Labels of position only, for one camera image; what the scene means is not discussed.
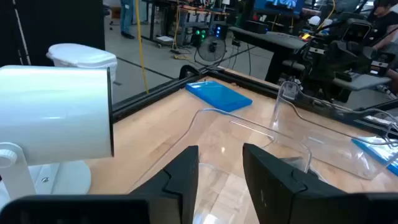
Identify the black work table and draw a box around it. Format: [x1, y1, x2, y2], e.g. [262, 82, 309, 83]
[229, 26, 308, 85]

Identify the white cylindrical camera on stand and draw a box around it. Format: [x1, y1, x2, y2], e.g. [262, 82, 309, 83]
[0, 64, 115, 203]

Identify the clear plastic bin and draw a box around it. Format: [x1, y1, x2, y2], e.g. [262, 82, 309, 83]
[129, 107, 313, 224]
[269, 80, 398, 181]

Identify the black metal table frame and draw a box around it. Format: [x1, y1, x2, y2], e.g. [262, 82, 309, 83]
[111, 64, 398, 139]

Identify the yellow hanging cable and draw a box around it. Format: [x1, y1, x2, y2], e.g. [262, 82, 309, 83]
[134, 0, 150, 94]

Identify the white trash bin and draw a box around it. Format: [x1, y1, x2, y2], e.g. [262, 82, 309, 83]
[45, 42, 118, 84]

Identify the blue lit monitor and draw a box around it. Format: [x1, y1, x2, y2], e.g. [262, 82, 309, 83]
[253, 0, 305, 16]

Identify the black floor fan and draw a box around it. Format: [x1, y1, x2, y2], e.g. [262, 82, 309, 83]
[194, 35, 228, 67]

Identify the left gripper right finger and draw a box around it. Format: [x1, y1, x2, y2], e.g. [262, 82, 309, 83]
[242, 142, 354, 224]

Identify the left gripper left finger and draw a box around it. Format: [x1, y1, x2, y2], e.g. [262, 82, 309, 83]
[129, 144, 200, 224]

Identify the black curtain screen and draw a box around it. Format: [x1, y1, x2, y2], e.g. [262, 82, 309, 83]
[0, 0, 106, 68]

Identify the blue plastic case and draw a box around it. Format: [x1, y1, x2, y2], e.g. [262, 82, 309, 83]
[185, 80, 253, 113]
[351, 136, 398, 177]

